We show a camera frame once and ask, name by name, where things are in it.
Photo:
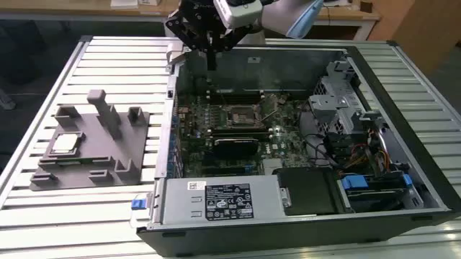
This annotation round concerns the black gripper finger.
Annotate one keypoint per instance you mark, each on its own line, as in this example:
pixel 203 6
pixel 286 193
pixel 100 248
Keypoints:
pixel 183 32
pixel 230 40

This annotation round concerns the thin metal locking lever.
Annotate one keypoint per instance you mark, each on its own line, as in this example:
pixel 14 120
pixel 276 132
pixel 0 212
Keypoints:
pixel 223 98
pixel 271 114

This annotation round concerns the silver CPU chip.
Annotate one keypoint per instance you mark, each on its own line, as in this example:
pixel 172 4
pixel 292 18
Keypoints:
pixel 65 143

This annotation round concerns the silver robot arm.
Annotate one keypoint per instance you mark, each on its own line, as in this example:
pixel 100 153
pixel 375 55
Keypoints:
pixel 276 13

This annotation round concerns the CPU socket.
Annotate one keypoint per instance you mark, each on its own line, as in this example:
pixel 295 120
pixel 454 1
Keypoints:
pixel 239 115

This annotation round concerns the white case sticker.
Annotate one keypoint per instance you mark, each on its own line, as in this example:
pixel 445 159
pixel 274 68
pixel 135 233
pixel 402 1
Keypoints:
pixel 254 59

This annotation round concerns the white labelled box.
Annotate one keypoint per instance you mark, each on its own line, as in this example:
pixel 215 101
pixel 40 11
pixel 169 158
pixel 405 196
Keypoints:
pixel 148 2

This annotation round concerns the white paper box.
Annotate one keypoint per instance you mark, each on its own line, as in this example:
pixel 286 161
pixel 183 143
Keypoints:
pixel 124 3

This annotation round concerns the green RAM stick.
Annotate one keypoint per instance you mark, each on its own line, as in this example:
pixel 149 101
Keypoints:
pixel 240 135

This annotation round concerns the green motherboard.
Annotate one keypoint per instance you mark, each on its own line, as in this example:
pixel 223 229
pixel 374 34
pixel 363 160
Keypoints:
pixel 284 135

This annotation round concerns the small black desk object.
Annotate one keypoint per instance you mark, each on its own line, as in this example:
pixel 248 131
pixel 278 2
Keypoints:
pixel 366 6

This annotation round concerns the black graphics card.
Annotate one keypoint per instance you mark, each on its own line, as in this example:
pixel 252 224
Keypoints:
pixel 235 148

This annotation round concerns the silver chipset heatsink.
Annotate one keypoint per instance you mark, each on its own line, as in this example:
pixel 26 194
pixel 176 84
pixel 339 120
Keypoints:
pixel 272 166

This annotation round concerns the grey parts rack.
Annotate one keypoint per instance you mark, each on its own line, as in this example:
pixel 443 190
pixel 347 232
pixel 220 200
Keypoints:
pixel 96 151

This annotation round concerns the brown wooden cabinet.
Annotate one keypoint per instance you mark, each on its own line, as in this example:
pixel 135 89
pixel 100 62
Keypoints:
pixel 425 27

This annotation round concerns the grey furniture leg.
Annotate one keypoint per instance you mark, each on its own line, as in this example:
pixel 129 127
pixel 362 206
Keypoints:
pixel 6 102

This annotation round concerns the black plastic shroud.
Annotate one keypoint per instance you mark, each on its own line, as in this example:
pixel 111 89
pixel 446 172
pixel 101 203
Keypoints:
pixel 308 191

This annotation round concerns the grey power supply unit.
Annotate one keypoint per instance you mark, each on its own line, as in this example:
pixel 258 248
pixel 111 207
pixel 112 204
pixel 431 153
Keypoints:
pixel 179 199

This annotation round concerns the blue disk carrier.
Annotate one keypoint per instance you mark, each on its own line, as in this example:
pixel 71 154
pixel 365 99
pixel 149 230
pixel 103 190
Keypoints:
pixel 354 183

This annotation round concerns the blue case latch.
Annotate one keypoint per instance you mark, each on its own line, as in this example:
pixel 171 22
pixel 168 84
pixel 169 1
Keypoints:
pixel 137 204

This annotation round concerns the black PC case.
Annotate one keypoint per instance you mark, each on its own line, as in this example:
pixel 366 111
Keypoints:
pixel 270 237

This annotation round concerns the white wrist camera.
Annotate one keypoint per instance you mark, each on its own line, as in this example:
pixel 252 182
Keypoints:
pixel 240 13

